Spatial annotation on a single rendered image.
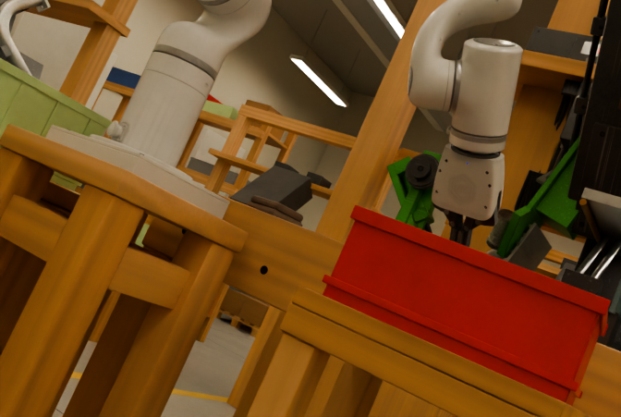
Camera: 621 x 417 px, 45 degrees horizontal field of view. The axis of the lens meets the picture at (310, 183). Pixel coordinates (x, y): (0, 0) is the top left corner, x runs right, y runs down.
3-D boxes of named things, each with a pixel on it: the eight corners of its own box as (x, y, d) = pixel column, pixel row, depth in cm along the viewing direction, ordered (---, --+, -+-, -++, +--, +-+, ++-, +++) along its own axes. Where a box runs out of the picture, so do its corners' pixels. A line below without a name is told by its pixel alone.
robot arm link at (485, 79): (446, 132, 109) (511, 140, 108) (461, 42, 104) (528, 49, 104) (444, 116, 117) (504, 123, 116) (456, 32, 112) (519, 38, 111)
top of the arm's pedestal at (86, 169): (114, 194, 107) (126, 169, 108) (-4, 143, 126) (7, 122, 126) (240, 254, 133) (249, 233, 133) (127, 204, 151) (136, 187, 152)
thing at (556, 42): (584, 61, 177) (595, 35, 178) (524, 50, 185) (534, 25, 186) (588, 75, 183) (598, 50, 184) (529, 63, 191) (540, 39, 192)
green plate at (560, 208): (548, 248, 137) (617, 156, 136) (512, 224, 141) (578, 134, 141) (559, 263, 146) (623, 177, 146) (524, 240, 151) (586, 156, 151)
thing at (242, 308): (255, 337, 1002) (269, 307, 1008) (210, 314, 1043) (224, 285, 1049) (294, 349, 1105) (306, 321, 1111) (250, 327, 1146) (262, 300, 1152)
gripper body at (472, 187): (435, 138, 113) (425, 206, 117) (498, 155, 108) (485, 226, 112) (456, 128, 119) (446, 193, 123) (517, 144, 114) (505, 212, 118)
